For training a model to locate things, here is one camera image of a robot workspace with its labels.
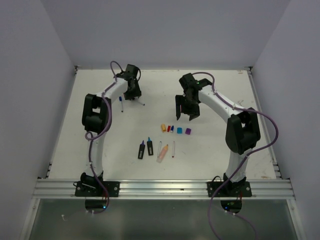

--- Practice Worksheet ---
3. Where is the red thin marker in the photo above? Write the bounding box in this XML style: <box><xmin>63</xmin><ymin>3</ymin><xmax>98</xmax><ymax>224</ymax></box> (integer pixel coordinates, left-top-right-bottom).
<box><xmin>171</xmin><ymin>141</ymin><xmax>176</xmax><ymax>158</ymax></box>

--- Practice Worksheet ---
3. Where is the purple capped black highlighter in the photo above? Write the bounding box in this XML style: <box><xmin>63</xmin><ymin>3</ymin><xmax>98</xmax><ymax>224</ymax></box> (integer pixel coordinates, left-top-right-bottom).
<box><xmin>137</xmin><ymin>141</ymin><xmax>145</xmax><ymax>160</ymax></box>

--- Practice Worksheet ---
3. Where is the blue highlighter black body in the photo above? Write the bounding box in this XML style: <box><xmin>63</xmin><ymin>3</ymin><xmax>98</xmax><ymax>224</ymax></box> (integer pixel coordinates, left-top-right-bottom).
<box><xmin>146</xmin><ymin>137</ymin><xmax>154</xmax><ymax>156</ymax></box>

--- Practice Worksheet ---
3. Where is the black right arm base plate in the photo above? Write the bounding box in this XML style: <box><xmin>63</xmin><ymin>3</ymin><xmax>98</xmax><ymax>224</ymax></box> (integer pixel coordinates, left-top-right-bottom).
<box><xmin>206</xmin><ymin>181</ymin><xmax>253</xmax><ymax>198</ymax></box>

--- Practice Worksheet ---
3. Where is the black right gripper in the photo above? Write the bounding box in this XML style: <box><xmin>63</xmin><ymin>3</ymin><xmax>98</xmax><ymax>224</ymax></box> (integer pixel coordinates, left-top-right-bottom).
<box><xmin>175</xmin><ymin>93</ymin><xmax>200</xmax><ymax>120</ymax></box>

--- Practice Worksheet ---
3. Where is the orange highlighter cap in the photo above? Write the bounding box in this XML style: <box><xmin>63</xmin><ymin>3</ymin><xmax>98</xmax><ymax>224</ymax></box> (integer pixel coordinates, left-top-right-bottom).
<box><xmin>161</xmin><ymin>123</ymin><xmax>167</xmax><ymax>132</ymax></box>

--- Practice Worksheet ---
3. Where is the purple highlighter cap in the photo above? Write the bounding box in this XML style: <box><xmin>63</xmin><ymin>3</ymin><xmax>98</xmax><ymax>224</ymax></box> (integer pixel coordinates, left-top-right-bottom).
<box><xmin>185</xmin><ymin>128</ymin><xmax>192</xmax><ymax>135</ymax></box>

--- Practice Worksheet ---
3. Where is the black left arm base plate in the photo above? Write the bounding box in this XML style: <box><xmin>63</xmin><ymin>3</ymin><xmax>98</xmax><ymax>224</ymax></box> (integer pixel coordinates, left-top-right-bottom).
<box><xmin>73</xmin><ymin>181</ymin><xmax>120</xmax><ymax>198</ymax></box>

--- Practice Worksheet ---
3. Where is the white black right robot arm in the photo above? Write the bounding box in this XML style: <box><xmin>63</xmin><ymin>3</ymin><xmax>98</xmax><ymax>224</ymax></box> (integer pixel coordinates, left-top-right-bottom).
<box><xmin>175</xmin><ymin>73</ymin><xmax>261</xmax><ymax>197</ymax></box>

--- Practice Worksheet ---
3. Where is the light blue highlighter cap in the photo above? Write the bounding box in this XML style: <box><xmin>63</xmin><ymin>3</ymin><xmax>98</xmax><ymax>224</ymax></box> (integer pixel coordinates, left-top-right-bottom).
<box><xmin>176</xmin><ymin>127</ymin><xmax>183</xmax><ymax>134</ymax></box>

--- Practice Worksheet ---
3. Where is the aluminium front rail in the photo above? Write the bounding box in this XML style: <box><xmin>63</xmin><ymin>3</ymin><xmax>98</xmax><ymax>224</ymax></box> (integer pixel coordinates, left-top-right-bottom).
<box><xmin>32</xmin><ymin>179</ymin><xmax>295</xmax><ymax>200</ymax></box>

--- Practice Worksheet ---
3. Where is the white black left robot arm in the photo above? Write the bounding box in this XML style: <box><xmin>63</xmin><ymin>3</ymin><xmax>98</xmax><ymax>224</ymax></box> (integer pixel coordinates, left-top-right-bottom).
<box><xmin>80</xmin><ymin>60</ymin><xmax>142</xmax><ymax>197</ymax></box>

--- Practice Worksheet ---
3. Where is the black thin marker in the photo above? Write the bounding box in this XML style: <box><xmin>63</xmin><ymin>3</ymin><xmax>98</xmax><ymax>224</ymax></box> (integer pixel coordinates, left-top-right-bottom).
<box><xmin>134</xmin><ymin>98</ymin><xmax>145</xmax><ymax>106</ymax></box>

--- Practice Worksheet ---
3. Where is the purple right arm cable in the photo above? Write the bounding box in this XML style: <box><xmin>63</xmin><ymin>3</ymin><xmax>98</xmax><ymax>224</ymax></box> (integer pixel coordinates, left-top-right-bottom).
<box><xmin>192</xmin><ymin>71</ymin><xmax>280</xmax><ymax>240</ymax></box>

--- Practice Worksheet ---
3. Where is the orange highlighter pen body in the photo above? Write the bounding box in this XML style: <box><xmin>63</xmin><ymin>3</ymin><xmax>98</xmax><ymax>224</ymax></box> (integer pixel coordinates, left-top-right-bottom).
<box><xmin>156</xmin><ymin>144</ymin><xmax>169</xmax><ymax>163</ymax></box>

